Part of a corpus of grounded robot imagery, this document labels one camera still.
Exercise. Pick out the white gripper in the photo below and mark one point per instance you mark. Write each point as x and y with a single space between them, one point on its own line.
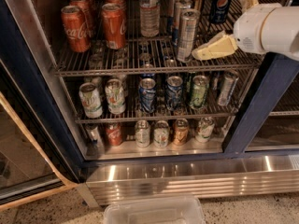
249 28

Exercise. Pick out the blue Pepsi can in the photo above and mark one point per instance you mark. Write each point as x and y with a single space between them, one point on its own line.
219 11

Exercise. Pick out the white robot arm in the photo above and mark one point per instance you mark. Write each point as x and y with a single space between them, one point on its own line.
280 33

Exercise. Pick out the front silver Red Bull can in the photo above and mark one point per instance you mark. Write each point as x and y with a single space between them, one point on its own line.
188 25

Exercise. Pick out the silver red bull can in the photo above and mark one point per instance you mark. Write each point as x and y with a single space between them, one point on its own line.
170 15
180 5
188 25

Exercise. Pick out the silver slim can right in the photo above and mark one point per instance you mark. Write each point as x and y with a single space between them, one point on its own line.
228 84

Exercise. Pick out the silver slim can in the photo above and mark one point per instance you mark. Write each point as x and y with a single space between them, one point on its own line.
94 134
228 84

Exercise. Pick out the blue patterned can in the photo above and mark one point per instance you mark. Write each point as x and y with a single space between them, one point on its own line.
173 92

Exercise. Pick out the white green can bottom right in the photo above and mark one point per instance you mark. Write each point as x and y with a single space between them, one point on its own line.
204 129

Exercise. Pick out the blue Pepsi can middle shelf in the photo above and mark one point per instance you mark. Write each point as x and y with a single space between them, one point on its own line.
147 94

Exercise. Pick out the gold can bottom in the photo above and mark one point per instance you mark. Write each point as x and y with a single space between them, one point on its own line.
181 129

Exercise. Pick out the front right Coca-Cola can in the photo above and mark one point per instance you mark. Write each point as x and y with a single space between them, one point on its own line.
113 25

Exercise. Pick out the white can bottom centre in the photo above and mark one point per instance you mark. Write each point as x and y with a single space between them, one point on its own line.
161 134

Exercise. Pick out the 7up can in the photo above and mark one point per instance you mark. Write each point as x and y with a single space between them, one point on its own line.
115 96
90 99

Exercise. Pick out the stainless steel fridge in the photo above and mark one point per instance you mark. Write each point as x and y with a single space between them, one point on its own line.
253 152

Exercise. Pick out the middle left Coca-Cola can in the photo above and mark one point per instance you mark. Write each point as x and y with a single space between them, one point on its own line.
85 6

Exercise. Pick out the front left Coca-Cola can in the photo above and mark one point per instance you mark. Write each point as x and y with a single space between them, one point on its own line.
75 28

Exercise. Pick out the red can bottom shelf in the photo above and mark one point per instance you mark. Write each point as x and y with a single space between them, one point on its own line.
114 135

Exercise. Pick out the left 7up can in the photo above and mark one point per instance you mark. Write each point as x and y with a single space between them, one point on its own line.
90 99

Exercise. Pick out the silver slim can bottom left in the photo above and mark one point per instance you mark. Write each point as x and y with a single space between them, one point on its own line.
94 134

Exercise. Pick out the open glass fridge door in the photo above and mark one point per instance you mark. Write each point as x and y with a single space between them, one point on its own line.
27 171

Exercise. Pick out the clear plastic water bottle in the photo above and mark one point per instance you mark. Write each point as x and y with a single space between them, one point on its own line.
149 17

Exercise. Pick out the clear plastic bin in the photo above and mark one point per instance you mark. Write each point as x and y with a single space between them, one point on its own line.
166 210

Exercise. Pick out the middle wire shelf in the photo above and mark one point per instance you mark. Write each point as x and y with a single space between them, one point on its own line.
133 112

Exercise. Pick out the wire shelf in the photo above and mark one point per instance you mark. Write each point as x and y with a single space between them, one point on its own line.
133 112
144 55

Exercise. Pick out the top wire shelf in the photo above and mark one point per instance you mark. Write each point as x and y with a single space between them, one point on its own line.
144 55

